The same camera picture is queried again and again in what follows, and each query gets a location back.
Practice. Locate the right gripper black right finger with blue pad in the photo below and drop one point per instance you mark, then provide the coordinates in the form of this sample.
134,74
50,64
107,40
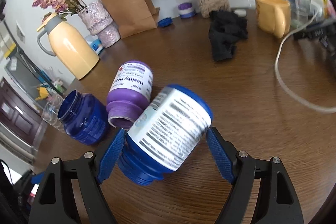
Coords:
277,201

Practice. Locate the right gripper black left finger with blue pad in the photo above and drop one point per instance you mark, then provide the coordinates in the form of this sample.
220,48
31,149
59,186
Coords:
55,201

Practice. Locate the blue bottle with white label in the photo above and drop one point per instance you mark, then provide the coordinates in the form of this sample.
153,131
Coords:
164,135

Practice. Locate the clear plastic cup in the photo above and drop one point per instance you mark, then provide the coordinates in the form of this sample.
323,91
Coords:
50,112

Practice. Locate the dark blue translucent bottle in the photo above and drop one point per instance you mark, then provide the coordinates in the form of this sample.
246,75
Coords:
84,117

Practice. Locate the purple bottle with white label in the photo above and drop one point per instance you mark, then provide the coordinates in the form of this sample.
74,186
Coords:
129,94

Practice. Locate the small blue white box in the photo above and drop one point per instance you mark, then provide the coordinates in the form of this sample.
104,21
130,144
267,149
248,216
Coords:
95,43

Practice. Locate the black crumpled cloth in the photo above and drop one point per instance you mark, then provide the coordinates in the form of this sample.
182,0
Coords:
226,29

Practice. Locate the pink textured vase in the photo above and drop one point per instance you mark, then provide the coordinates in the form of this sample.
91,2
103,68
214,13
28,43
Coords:
99,23

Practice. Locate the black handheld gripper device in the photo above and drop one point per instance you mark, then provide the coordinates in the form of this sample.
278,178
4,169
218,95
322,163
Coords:
324,31

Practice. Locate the yellow ceramic mug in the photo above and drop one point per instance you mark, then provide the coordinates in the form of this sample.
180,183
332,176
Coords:
274,16

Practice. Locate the clear drinking glass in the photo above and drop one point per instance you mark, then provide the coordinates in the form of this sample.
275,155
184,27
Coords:
300,11

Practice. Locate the brown paper bag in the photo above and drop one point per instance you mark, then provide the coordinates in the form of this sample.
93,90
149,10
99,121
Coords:
132,16

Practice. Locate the blue bottle cap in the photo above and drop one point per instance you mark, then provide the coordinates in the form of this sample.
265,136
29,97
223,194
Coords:
165,22

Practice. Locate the small purple white jar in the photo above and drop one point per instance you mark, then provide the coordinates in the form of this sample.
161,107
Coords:
186,10

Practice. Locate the yellow thermos jug grey handle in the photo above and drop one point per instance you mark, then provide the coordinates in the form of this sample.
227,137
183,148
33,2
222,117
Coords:
59,39

